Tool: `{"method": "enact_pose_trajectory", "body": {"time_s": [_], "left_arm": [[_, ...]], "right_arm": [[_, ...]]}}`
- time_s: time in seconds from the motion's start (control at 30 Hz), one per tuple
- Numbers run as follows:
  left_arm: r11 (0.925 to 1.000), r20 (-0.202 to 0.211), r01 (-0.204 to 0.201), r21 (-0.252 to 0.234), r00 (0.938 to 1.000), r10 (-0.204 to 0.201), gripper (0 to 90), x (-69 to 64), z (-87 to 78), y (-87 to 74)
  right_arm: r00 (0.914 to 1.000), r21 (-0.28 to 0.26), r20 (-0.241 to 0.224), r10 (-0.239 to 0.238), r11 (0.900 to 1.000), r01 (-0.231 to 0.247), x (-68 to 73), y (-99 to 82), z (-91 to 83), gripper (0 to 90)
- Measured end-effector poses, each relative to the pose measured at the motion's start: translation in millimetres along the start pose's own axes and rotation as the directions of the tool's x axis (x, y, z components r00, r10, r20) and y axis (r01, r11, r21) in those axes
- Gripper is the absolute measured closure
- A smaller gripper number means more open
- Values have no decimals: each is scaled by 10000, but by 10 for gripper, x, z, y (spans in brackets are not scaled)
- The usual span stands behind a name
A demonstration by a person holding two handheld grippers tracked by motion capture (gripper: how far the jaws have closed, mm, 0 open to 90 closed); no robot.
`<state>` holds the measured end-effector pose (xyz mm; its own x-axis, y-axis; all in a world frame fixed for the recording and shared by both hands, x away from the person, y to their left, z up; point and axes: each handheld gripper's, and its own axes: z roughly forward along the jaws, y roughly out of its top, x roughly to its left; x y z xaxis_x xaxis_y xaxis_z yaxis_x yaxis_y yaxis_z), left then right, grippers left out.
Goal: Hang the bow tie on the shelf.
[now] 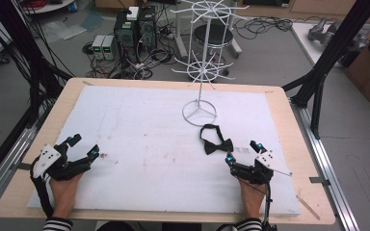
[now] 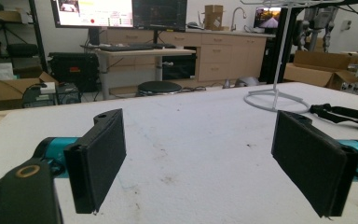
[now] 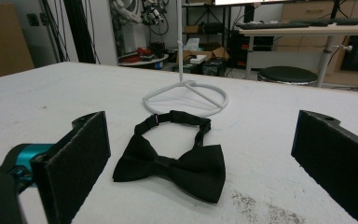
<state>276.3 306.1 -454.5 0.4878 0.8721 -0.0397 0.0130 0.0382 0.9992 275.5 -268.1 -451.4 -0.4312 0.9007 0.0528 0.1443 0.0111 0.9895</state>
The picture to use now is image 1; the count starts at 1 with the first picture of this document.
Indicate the person's left hand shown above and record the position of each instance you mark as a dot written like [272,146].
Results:
[65,194]

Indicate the clear plastic sheet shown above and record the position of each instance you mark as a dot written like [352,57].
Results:
[64,30]

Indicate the white low platform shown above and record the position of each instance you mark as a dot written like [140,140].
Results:
[305,41]

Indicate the aluminium rail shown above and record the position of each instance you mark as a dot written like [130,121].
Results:
[6,166]
[327,166]

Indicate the person's left striped sleeve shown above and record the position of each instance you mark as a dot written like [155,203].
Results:
[57,224]

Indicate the white box on computer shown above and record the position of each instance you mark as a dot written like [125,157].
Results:
[133,13]

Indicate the thin wooden stick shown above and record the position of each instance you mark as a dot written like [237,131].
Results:
[308,208]

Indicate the black computer tower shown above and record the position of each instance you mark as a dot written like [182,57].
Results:
[126,35]
[147,29]

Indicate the grey device on platform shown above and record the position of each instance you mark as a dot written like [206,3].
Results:
[322,30]

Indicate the grey tape strip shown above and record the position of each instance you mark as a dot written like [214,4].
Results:
[24,166]
[319,181]

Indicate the grey power supply unit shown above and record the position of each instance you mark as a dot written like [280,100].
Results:
[110,47]
[98,46]

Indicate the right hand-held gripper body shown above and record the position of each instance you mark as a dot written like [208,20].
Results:
[263,165]

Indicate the black metal frame stand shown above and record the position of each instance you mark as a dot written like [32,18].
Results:
[29,57]
[330,54]

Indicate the black bow tie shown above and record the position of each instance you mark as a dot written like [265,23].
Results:
[216,144]

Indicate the person's right hand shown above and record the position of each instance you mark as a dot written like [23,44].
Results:
[252,197]

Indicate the black round stool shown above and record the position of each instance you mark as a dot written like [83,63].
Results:
[216,35]

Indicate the person's dark lap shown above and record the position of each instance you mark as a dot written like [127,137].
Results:
[147,226]

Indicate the person's striped sleeve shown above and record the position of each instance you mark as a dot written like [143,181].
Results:
[57,224]
[249,225]

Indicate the white foam mat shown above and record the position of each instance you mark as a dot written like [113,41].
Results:
[147,160]

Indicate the person's right striped sleeve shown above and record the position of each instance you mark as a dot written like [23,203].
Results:
[249,225]

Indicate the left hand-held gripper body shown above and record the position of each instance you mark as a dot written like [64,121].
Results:
[49,159]

